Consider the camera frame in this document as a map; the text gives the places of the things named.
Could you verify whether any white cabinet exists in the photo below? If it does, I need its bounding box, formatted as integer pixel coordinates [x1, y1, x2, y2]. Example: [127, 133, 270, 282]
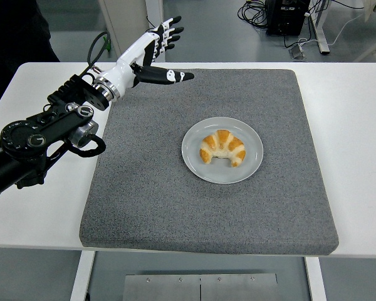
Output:
[98, 0, 154, 62]

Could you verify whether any white desk column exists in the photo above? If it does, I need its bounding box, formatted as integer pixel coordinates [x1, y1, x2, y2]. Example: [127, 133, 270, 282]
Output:
[145, 0, 166, 63]

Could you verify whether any black computer case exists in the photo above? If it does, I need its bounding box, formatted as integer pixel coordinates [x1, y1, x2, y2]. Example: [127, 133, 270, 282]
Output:
[265, 0, 311, 36]

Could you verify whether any grey felt mat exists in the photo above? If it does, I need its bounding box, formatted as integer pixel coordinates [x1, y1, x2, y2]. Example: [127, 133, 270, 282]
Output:
[78, 68, 338, 256]

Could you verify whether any white table leg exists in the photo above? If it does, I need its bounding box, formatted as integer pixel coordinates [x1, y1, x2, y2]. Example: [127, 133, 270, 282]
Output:
[303, 256, 327, 301]
[70, 250, 97, 301]

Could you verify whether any croissant bread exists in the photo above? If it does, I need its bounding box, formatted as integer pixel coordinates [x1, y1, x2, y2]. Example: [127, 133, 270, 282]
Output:
[199, 129, 247, 167]

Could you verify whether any black cable bundle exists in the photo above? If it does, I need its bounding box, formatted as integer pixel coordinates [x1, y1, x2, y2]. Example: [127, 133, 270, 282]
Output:
[237, 0, 270, 31]

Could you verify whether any grey foot pedal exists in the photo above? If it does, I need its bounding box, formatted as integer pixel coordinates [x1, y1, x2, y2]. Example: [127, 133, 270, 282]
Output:
[288, 43, 307, 60]

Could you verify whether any person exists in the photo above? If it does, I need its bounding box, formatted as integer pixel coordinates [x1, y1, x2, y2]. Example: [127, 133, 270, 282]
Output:
[0, 0, 61, 103]

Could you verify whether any white desk leg with foot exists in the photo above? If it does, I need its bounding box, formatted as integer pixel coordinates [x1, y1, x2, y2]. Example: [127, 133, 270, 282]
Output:
[308, 0, 330, 55]

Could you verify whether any thin white cable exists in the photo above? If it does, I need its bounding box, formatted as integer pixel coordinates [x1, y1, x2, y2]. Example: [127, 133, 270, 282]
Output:
[300, 12, 364, 48]

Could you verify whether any round grey plate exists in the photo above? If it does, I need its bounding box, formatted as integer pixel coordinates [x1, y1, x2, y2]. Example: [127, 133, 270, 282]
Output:
[180, 116, 264, 185]

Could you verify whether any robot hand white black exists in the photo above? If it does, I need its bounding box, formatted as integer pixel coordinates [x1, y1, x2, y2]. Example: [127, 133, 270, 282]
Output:
[95, 15, 196, 98]

